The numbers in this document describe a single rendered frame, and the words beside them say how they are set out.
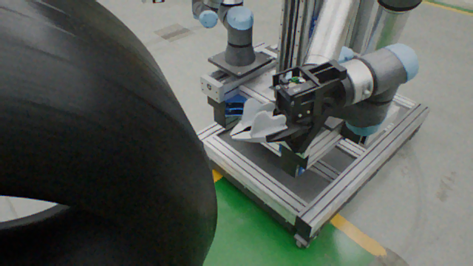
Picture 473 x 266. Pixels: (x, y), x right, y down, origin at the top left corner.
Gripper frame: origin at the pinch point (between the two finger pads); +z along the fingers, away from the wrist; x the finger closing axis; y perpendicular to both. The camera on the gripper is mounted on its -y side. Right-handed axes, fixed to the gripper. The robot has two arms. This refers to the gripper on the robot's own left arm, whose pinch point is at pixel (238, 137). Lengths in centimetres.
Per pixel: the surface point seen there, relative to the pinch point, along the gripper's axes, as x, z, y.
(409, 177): -36, -117, -129
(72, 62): 13.6, 16.0, 28.1
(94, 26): 5.2, 14.0, 26.7
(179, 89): -183, -20, -117
